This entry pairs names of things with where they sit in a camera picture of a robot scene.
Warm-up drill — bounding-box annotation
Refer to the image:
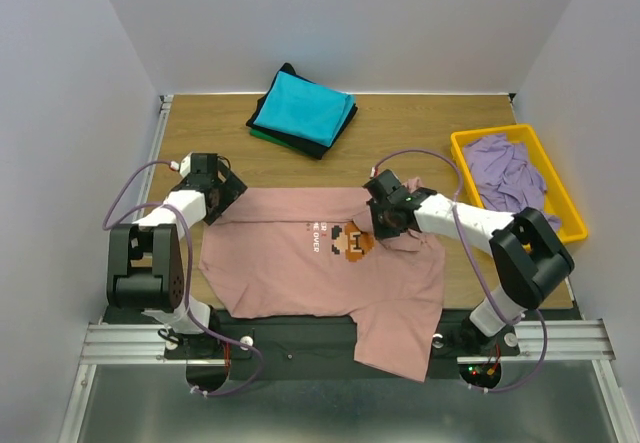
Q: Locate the pink t shirt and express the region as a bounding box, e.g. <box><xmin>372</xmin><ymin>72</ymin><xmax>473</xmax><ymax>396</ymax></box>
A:
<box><xmin>199</xmin><ymin>187</ymin><xmax>445</xmax><ymax>382</ymax></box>

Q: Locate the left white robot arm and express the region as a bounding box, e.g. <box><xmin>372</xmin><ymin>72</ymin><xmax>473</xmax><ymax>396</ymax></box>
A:
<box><xmin>102</xmin><ymin>153</ymin><xmax>247</xmax><ymax>357</ymax></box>

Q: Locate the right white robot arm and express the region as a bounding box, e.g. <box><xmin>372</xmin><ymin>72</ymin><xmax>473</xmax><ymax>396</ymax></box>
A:
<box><xmin>364</xmin><ymin>170</ymin><xmax>575</xmax><ymax>354</ymax></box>

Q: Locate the folded green t shirt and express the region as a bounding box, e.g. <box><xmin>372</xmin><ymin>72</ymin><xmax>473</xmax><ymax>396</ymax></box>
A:
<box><xmin>249</xmin><ymin>128</ymin><xmax>295</xmax><ymax>150</ymax></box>

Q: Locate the purple t shirt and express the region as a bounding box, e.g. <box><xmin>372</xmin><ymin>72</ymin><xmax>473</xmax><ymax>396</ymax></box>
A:
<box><xmin>463</xmin><ymin>133</ymin><xmax>562</xmax><ymax>231</ymax></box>

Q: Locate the folded cyan t shirt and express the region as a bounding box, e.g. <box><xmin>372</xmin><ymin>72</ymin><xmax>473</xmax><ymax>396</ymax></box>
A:
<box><xmin>255</xmin><ymin>70</ymin><xmax>355</xmax><ymax>147</ymax></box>

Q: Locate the yellow plastic tray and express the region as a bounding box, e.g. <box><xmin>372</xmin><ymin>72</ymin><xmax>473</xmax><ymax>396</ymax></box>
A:
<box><xmin>451</xmin><ymin>124</ymin><xmax>588</xmax><ymax>244</ymax></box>

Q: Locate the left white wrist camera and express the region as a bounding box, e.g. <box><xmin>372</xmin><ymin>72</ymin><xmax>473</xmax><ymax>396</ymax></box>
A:
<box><xmin>170</xmin><ymin>153</ymin><xmax>192</xmax><ymax>178</ymax></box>

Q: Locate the left aluminium rail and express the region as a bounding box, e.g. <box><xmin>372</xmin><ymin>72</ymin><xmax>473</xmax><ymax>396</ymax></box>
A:
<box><xmin>110</xmin><ymin>93</ymin><xmax>175</xmax><ymax>309</ymax></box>

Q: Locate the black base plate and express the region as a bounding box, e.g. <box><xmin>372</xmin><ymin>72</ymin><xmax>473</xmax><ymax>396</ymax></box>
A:
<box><xmin>164</xmin><ymin>307</ymin><xmax>521</xmax><ymax>384</ymax></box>

